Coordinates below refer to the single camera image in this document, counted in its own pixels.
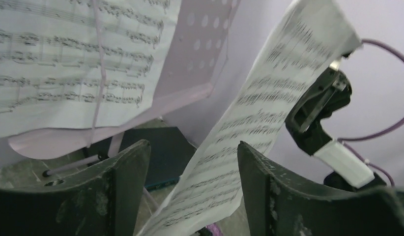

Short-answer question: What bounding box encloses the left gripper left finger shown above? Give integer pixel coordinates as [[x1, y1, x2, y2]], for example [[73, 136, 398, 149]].
[[0, 140, 151, 236]]

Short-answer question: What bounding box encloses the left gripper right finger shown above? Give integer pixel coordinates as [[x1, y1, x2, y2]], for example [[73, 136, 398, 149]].
[[237, 142, 404, 236]]

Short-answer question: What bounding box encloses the purple glitter microphone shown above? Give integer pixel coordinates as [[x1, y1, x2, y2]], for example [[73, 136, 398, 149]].
[[205, 223, 223, 236]]

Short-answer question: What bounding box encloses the sheet music page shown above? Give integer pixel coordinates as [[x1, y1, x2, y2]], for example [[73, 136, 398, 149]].
[[0, 0, 181, 138], [140, 0, 360, 236]]

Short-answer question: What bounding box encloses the lilac perforated music stand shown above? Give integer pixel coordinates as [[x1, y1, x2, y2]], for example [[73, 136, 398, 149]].
[[8, 0, 240, 160]]

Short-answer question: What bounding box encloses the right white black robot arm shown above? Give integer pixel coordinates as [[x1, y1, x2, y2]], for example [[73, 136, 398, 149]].
[[285, 68, 387, 192]]

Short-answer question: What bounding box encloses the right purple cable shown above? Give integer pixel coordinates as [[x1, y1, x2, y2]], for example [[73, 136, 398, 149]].
[[337, 38, 404, 188]]

